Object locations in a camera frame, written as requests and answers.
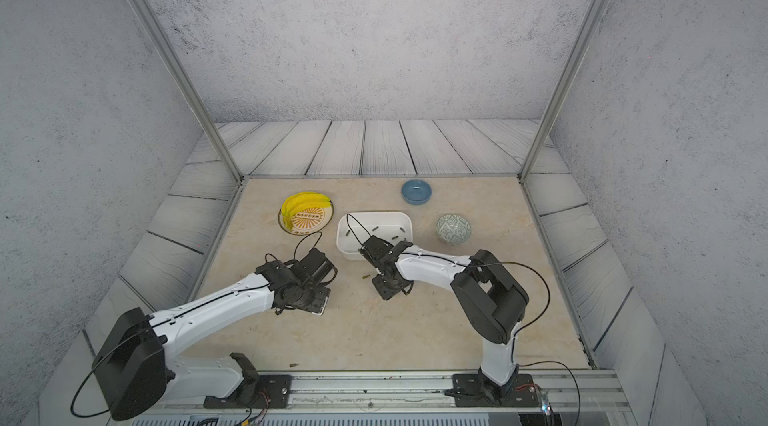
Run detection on yellow bananas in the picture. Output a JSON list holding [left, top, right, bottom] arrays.
[[279, 191, 333, 235]]

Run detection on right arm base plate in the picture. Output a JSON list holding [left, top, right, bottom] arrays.
[[445, 372, 541, 408]]

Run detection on blue bowl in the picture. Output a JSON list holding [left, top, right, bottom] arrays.
[[401, 179, 432, 205]]

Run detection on white storage box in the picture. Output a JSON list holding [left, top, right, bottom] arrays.
[[336, 211, 414, 261]]

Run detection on patterned plate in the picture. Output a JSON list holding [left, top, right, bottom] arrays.
[[277, 200, 334, 236]]

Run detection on aluminium rail frame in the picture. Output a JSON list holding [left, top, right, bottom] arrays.
[[130, 363, 652, 425]]

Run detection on green patterned bowl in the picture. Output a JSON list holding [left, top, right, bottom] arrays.
[[436, 213, 472, 246]]

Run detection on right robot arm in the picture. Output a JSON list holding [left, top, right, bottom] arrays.
[[359, 236, 529, 391]]

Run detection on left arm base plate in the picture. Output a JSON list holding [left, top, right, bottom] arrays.
[[203, 374, 293, 411]]

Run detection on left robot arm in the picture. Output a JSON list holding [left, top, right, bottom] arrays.
[[89, 248, 338, 421]]

